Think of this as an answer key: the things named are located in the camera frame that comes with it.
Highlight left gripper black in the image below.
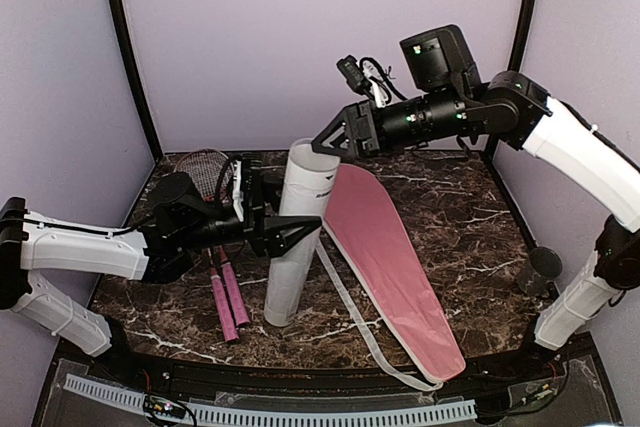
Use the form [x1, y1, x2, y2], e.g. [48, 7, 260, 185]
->
[180, 175, 323, 259]

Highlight white shuttlecock tube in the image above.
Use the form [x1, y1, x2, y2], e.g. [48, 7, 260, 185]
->
[264, 158, 338, 327]

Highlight white pink badminton racket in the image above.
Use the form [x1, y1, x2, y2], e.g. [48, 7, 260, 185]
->
[199, 156, 251, 327]

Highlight pink racket bag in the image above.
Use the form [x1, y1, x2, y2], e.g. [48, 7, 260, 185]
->
[323, 164, 466, 384]

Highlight clear plastic tube lid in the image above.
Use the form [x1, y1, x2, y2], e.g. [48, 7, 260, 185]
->
[288, 138, 340, 172]

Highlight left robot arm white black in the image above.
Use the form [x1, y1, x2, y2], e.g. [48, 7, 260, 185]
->
[1, 160, 321, 383]

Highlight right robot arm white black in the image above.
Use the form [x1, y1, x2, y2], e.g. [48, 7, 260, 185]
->
[311, 24, 639, 381]

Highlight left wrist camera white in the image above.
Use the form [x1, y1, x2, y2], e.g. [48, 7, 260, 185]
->
[215, 154, 261, 223]

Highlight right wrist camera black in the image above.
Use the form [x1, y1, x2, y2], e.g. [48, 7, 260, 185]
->
[336, 55, 407, 108]

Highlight black front rail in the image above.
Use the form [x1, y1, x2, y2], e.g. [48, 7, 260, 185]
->
[82, 352, 567, 398]

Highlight grey slotted cable duct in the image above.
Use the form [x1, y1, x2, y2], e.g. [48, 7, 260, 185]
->
[63, 374, 477, 426]

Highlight white bag shoulder strap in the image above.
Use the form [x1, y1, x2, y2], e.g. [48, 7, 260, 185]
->
[314, 241, 444, 391]

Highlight black right corner post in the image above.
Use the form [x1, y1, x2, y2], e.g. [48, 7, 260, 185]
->
[480, 0, 545, 161]

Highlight black corner post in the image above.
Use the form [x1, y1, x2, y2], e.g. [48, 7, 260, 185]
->
[480, 0, 545, 161]
[108, 0, 164, 162]

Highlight black left corner post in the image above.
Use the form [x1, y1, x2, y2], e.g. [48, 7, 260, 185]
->
[108, 0, 164, 162]

